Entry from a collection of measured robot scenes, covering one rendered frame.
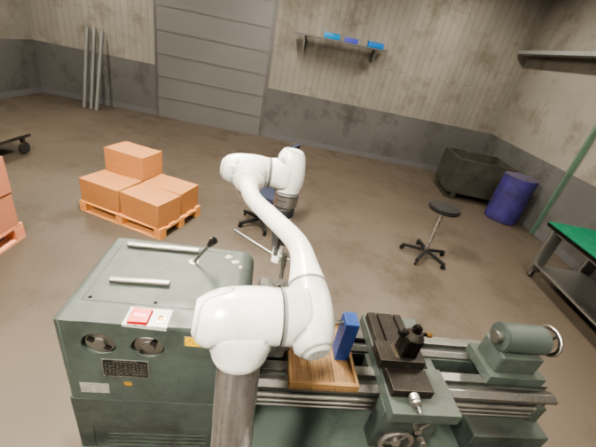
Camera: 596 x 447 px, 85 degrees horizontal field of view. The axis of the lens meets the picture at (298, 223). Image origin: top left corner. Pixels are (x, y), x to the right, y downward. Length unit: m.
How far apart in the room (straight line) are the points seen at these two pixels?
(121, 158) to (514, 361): 3.96
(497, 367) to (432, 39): 7.02
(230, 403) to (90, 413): 0.85
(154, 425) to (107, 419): 0.17
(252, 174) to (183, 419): 1.00
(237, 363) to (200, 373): 0.55
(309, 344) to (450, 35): 7.81
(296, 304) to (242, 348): 0.14
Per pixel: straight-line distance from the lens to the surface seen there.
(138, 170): 4.15
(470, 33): 8.36
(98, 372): 1.39
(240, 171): 1.08
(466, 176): 7.00
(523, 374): 2.04
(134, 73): 8.89
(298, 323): 0.73
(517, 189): 6.57
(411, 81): 8.07
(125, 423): 1.62
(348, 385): 1.53
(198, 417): 1.52
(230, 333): 0.71
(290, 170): 1.12
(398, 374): 1.57
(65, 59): 9.71
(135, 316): 1.18
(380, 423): 1.64
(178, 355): 1.23
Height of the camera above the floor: 2.10
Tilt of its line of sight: 29 degrees down
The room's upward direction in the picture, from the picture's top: 12 degrees clockwise
